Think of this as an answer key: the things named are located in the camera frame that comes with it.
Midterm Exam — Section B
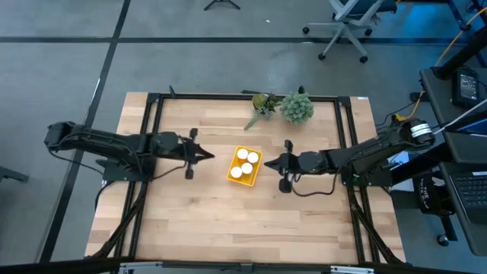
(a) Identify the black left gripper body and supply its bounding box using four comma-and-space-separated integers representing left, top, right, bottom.
151, 128, 199, 180

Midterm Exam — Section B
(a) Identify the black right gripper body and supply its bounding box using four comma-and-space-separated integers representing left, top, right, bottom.
279, 139, 330, 193

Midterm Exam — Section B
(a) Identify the yellow plastic basket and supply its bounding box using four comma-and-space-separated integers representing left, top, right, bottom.
226, 145, 264, 187

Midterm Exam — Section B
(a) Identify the round pale green plant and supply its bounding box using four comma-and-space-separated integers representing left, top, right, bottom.
279, 91, 316, 126

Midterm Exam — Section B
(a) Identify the spiky green succulent plant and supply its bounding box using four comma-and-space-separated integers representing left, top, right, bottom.
243, 92, 285, 132

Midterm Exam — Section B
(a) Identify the black backpack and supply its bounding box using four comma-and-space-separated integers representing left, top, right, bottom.
412, 173, 457, 218

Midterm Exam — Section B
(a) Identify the dark grey side desk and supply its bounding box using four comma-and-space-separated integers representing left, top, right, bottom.
419, 66, 487, 256

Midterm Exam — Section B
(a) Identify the black tripod foot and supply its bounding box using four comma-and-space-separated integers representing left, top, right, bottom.
203, 0, 241, 11

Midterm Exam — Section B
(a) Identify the grey office chair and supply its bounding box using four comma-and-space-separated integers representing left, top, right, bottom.
302, 0, 399, 65

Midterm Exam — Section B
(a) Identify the dark furniture leg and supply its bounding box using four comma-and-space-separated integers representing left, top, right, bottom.
0, 166, 30, 183

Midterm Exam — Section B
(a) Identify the dark laptop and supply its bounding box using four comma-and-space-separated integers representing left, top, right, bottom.
448, 170, 487, 225

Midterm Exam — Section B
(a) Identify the black power adapter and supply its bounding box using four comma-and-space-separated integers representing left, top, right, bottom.
451, 67, 481, 109

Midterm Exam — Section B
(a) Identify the black desk beam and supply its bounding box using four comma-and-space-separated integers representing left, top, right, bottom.
433, 36, 487, 80

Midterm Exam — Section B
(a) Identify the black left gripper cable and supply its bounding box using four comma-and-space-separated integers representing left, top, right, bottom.
150, 159, 189, 182

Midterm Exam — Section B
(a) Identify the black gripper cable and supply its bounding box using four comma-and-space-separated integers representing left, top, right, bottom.
291, 165, 339, 198
150, 159, 189, 182

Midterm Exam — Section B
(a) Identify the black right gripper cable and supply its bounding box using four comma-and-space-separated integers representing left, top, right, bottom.
291, 165, 339, 198

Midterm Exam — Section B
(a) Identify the black aluminium table frame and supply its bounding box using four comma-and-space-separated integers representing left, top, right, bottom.
91, 90, 406, 267

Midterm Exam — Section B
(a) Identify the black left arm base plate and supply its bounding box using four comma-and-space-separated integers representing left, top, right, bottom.
101, 158, 158, 183

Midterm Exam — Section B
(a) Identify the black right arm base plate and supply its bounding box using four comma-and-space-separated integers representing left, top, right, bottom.
341, 169, 393, 187

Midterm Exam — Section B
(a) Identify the silver metal bracket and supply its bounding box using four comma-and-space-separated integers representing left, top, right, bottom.
118, 261, 164, 274
329, 265, 376, 274

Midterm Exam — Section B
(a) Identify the white cable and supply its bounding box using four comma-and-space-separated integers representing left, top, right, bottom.
431, 99, 487, 137

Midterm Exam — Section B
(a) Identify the yellow cable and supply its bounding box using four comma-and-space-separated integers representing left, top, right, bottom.
395, 5, 487, 123

